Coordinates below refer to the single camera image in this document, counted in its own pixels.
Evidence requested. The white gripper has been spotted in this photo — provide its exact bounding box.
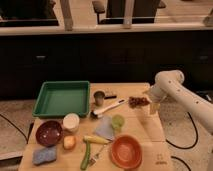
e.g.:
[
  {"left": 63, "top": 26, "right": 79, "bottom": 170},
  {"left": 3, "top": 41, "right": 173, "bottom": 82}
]
[{"left": 145, "top": 84, "right": 166, "bottom": 115}]

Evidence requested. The dark red grape bunch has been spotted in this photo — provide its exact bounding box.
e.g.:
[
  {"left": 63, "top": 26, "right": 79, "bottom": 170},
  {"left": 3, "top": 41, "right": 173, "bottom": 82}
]
[{"left": 128, "top": 97, "right": 150, "bottom": 108}]

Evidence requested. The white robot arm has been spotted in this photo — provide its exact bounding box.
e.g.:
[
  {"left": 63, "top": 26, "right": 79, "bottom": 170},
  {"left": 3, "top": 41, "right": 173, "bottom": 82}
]
[{"left": 147, "top": 70, "right": 213, "bottom": 135}]

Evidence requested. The orange red bowl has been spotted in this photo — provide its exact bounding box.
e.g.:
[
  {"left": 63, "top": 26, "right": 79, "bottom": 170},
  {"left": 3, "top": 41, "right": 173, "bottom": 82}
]
[{"left": 109, "top": 135, "right": 142, "bottom": 170}]

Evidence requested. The dark maroon bowl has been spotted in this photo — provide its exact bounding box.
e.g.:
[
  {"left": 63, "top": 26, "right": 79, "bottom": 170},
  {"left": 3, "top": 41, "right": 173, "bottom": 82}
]
[{"left": 35, "top": 120, "right": 63, "bottom": 147}]

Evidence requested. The light green cup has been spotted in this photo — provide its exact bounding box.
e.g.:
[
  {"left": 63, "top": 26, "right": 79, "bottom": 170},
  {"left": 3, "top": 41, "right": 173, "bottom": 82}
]
[{"left": 111, "top": 115, "right": 125, "bottom": 131}]

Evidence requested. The grey blue cloth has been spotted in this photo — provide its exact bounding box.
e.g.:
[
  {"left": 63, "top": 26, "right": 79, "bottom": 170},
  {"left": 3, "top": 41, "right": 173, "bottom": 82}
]
[{"left": 94, "top": 116, "right": 115, "bottom": 141}]

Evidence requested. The metal measuring cup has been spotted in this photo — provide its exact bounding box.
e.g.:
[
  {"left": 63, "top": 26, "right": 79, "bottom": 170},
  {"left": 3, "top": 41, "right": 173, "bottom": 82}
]
[{"left": 93, "top": 91, "right": 116, "bottom": 106}]

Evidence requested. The dark cabinet counter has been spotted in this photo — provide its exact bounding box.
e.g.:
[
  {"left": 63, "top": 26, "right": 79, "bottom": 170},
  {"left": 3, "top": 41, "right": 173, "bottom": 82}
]
[{"left": 0, "top": 31, "right": 213, "bottom": 99}]

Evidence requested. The metal fork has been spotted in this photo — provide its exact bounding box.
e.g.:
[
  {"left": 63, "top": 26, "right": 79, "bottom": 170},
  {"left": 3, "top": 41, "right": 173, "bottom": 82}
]
[{"left": 89, "top": 145, "right": 106, "bottom": 166}]

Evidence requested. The white round container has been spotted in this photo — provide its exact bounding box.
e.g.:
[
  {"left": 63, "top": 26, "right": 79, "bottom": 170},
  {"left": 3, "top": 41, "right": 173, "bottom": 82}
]
[{"left": 63, "top": 113, "right": 80, "bottom": 132}]

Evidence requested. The green cucumber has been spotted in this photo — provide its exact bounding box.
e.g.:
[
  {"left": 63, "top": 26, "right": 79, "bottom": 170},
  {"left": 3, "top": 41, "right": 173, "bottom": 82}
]
[{"left": 80, "top": 141, "right": 91, "bottom": 171}]

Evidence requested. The yellow orange fruit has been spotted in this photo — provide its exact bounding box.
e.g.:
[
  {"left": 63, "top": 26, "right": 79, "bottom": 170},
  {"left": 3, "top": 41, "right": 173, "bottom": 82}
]
[{"left": 63, "top": 136, "right": 76, "bottom": 150}]

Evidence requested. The dark office chair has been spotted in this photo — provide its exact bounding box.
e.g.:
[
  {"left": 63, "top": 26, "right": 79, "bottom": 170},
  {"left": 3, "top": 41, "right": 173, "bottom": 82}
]
[{"left": 92, "top": 0, "right": 166, "bottom": 25}]

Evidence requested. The green plastic tray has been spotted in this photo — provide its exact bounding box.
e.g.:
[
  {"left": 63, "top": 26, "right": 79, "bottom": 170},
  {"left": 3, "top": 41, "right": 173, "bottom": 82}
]
[{"left": 33, "top": 81, "right": 90, "bottom": 118}]

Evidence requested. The blue sponge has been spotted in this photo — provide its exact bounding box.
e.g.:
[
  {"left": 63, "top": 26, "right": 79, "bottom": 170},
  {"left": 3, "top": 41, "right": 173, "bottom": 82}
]
[{"left": 32, "top": 146, "right": 57, "bottom": 165}]

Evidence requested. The black cable on floor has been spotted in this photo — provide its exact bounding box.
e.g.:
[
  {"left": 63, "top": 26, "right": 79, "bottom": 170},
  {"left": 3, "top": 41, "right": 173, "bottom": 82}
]
[{"left": 165, "top": 111, "right": 200, "bottom": 171}]

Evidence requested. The white handled dish brush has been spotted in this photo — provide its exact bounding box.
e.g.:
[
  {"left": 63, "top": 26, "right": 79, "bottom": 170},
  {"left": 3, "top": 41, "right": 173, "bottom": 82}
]
[{"left": 90, "top": 99, "right": 125, "bottom": 118}]

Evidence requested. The black cable left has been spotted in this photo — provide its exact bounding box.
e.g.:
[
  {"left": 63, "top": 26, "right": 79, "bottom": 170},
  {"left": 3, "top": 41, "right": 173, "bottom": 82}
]
[{"left": 0, "top": 113, "right": 29, "bottom": 145}]

